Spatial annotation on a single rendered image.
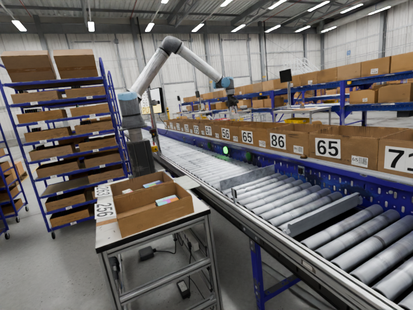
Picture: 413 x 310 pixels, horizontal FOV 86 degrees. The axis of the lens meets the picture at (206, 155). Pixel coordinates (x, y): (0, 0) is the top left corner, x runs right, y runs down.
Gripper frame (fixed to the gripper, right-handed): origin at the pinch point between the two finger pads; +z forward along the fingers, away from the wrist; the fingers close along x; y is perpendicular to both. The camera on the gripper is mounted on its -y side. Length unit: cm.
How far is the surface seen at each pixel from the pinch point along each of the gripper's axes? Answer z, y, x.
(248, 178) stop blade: 40, -74, 40
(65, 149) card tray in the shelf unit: 16, 96, 165
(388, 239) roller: 43, -157, 37
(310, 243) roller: 42, -143, 62
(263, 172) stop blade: 39, -74, 26
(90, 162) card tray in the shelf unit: 36, 96, 144
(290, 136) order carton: 15, -83, 8
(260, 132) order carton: 14, -50, 8
